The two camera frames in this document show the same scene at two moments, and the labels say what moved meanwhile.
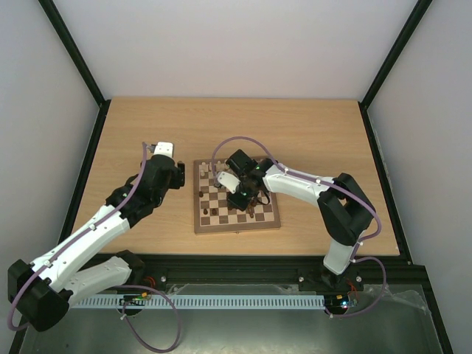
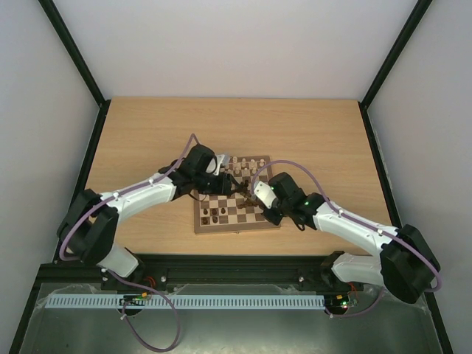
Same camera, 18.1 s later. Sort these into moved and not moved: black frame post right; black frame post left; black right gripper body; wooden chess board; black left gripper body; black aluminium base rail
Moved: black left gripper body; black right gripper body
Not moved: black frame post right; black frame post left; wooden chess board; black aluminium base rail
